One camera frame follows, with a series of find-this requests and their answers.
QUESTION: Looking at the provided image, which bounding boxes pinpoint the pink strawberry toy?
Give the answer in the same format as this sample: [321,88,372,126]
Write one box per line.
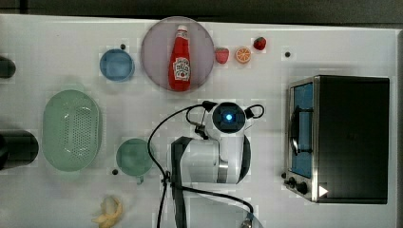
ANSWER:
[215,47,229,64]

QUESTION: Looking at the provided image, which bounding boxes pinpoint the red ketchup bottle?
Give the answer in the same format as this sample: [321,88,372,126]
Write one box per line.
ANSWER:
[168,25,191,91]

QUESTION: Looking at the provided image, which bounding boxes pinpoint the red strawberry toy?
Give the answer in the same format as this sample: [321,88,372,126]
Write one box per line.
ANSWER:
[253,37,267,50]

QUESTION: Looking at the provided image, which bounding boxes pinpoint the green oval colander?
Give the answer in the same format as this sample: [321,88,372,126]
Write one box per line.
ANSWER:
[42,89,102,172]

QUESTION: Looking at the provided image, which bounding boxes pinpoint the black toaster oven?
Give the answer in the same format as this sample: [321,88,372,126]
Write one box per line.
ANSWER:
[281,75,390,204]

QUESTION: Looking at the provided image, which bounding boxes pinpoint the black utensil holder cylinder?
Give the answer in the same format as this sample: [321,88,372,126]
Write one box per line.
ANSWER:
[0,130,39,170]

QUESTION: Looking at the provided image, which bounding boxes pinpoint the peeled banana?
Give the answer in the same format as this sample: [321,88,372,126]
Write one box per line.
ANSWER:
[91,196,124,228]

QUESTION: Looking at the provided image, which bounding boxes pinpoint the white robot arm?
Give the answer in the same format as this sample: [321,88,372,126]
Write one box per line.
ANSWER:
[168,101,261,228]

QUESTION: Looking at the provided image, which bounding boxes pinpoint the green mug with handle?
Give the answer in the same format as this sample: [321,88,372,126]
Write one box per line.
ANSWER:
[116,138,153,185]

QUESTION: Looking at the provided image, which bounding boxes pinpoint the blue cup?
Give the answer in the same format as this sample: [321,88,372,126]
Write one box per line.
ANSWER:
[100,48,135,82]

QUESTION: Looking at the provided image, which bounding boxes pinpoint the orange slice toy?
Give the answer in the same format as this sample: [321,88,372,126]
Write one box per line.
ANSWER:
[235,47,251,64]

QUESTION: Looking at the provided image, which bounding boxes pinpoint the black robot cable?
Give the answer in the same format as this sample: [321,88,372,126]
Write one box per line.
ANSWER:
[146,100,266,228]

